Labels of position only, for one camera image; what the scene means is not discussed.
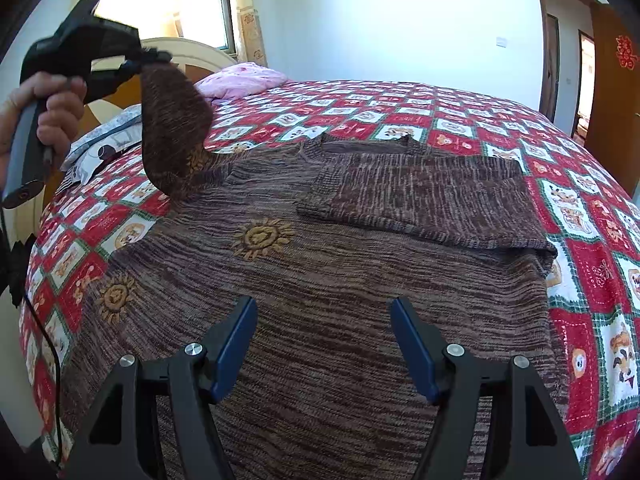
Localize white black-dotted pillow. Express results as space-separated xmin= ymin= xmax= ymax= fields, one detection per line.
xmin=60 ymin=132 xmax=143 ymax=187

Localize grey floral pillow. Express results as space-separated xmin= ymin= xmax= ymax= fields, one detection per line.
xmin=74 ymin=104 xmax=145 ymax=157

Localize window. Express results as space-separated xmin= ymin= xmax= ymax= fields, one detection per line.
xmin=174 ymin=0 xmax=236 ymax=54

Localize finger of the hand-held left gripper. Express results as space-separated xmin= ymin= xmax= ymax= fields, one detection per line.
xmin=121 ymin=46 xmax=175 ymax=77

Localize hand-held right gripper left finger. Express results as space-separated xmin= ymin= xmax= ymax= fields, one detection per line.
xmin=65 ymin=296 xmax=259 ymax=480

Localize narrow yellow curtain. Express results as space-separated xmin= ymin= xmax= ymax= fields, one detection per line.
xmin=227 ymin=0 xmax=269 ymax=67

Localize dark cloth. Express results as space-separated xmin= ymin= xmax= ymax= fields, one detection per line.
xmin=0 ymin=239 xmax=37 ymax=307

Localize person's left hand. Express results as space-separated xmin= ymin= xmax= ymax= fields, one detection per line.
xmin=0 ymin=71 xmax=89 ymax=157

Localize wide yellow curtain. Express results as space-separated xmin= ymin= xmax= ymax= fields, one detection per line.
xmin=92 ymin=0 xmax=182 ymax=42

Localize red paper door decoration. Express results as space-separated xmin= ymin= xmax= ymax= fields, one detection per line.
xmin=615 ymin=35 xmax=640 ymax=70

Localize wooden door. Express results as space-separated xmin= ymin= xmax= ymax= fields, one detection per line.
xmin=587 ymin=2 xmax=640 ymax=161

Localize brown door in hallway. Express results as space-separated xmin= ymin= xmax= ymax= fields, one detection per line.
xmin=544 ymin=12 xmax=561 ymax=113

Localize red checked printed blanket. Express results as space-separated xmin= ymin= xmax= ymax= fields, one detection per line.
xmin=20 ymin=79 xmax=640 ymax=476

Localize pink pillow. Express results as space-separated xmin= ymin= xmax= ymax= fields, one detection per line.
xmin=195 ymin=61 xmax=289 ymax=103

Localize cream and orange headboard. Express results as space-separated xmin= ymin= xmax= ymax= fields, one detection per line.
xmin=10 ymin=36 xmax=240 ymax=246

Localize brown knit sweater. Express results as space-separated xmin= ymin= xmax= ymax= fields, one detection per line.
xmin=60 ymin=62 xmax=571 ymax=480

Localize dark brown door frame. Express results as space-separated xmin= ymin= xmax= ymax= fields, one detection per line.
xmin=532 ymin=0 xmax=603 ymax=113

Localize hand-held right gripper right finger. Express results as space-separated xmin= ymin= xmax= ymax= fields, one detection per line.
xmin=389 ymin=296 xmax=583 ymax=480

